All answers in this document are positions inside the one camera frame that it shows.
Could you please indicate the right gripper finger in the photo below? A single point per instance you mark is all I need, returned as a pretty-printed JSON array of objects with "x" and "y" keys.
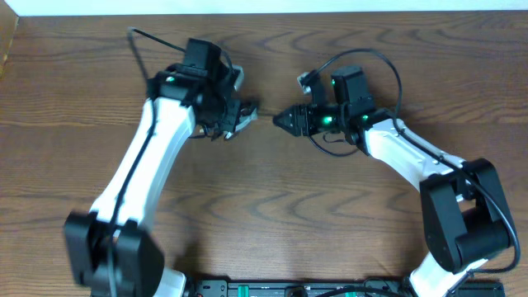
[
  {"x": 288, "y": 124},
  {"x": 289, "y": 113}
]

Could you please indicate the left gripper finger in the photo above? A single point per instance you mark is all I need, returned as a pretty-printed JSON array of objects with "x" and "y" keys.
[
  {"x": 239, "y": 128},
  {"x": 247, "y": 108}
]

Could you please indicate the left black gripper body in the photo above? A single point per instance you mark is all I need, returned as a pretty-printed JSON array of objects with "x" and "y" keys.
[{"x": 228, "y": 111}]

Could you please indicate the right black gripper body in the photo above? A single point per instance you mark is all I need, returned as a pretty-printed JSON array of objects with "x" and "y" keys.
[{"x": 314, "y": 119}]

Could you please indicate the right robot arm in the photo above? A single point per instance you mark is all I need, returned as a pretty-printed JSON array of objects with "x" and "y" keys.
[{"x": 465, "y": 213}]

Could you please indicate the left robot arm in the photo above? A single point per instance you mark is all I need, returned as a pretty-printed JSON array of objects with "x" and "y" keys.
[{"x": 110, "y": 247}]

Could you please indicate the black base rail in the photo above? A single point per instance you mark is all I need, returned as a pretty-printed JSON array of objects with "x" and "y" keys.
[{"x": 375, "y": 286}]

